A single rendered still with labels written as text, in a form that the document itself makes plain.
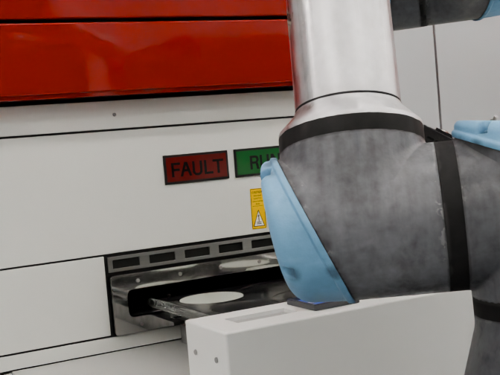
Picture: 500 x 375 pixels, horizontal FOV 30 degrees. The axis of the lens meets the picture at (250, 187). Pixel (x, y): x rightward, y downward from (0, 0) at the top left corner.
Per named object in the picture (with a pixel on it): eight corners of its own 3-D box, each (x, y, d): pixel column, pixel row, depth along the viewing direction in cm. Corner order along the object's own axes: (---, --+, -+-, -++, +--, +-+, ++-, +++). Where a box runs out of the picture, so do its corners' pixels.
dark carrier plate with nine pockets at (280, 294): (158, 303, 147) (157, 299, 147) (338, 271, 164) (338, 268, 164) (263, 334, 117) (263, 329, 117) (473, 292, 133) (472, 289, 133)
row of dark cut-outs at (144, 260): (107, 272, 148) (106, 257, 148) (337, 238, 169) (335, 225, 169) (109, 273, 148) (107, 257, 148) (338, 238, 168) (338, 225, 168)
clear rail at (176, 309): (146, 306, 148) (145, 297, 148) (154, 305, 148) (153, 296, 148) (259, 342, 115) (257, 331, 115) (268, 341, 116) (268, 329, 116)
